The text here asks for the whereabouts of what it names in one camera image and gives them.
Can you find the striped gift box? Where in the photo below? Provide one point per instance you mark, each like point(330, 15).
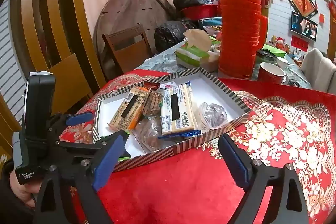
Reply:
point(210, 90)

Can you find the television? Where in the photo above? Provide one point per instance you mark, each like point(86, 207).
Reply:
point(302, 26)

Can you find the red embroidered tablecloth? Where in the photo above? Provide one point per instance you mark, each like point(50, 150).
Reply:
point(170, 187)

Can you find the grey lace tablecloth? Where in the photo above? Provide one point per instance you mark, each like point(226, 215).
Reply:
point(157, 61)

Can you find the white cup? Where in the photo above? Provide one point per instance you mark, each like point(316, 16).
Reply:
point(282, 62)

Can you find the dark wooden chair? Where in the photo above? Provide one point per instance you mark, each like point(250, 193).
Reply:
point(126, 53)

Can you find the white chair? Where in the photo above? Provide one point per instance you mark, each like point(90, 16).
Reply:
point(325, 77)
point(312, 64)

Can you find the orange cream snack packet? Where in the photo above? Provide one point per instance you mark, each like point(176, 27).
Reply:
point(123, 116)

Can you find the pink white snack packet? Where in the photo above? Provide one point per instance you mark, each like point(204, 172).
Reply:
point(168, 85)

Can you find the dark round container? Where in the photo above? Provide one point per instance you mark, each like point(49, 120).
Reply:
point(265, 56)

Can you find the green snack packet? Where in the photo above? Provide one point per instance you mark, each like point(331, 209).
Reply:
point(124, 156)

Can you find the round wooden tabletop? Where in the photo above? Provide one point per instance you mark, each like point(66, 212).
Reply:
point(126, 8)

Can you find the clear bag of dark snacks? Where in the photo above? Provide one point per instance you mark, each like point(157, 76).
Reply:
point(214, 116)

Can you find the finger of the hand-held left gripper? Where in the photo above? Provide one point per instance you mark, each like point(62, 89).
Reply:
point(78, 118)
point(105, 140)

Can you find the plush toys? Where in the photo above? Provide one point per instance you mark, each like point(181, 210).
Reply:
point(279, 44)

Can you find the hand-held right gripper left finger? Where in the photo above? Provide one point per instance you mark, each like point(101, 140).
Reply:
point(107, 163)

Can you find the red thermos flask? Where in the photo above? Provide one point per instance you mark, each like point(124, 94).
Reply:
point(236, 29)

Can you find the small red knot ornament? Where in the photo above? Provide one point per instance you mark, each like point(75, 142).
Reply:
point(332, 10)

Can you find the red plastic basin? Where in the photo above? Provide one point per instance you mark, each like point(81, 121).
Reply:
point(199, 12)

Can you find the blue bag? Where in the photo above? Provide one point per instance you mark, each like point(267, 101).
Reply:
point(210, 22)

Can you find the red wall poster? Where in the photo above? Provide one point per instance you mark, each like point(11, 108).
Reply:
point(299, 43)

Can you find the clear bag of brown snacks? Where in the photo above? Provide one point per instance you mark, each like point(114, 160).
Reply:
point(149, 134)

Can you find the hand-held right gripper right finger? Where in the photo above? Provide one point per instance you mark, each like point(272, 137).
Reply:
point(236, 163)

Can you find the clear nut bar packet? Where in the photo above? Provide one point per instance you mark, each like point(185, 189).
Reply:
point(153, 103)

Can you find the person's left hand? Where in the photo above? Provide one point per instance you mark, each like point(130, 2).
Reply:
point(23, 191)

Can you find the light wooden chair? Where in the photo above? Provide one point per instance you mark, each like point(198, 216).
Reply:
point(71, 82)

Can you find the large cream snack packet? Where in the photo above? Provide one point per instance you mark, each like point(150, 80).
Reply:
point(189, 108)

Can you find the person's left forearm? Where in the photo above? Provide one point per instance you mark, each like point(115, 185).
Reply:
point(10, 211)

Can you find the green tissue pack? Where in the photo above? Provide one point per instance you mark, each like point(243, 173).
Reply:
point(194, 56)

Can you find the small red snack packet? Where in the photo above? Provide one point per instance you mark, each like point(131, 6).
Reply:
point(153, 87)

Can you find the red mug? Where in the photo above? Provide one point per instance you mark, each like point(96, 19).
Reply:
point(270, 77)

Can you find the blue snack packet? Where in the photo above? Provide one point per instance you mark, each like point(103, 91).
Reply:
point(183, 132)

